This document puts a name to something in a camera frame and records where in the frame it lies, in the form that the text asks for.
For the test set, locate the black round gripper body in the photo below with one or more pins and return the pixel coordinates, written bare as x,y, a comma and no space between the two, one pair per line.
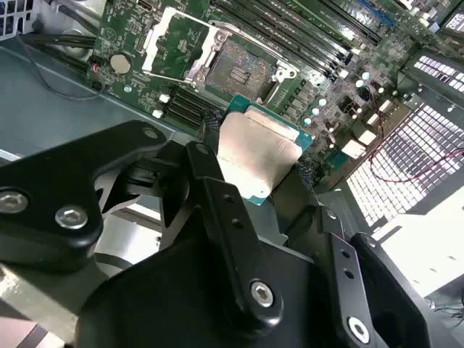
181,304

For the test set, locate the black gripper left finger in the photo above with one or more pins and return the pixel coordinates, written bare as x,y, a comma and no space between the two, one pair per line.
47,174

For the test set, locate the CPU with silver top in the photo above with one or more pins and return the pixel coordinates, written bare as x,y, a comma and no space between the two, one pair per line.
253,152

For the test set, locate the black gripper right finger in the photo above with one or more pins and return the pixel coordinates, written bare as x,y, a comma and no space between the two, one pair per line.
366,275

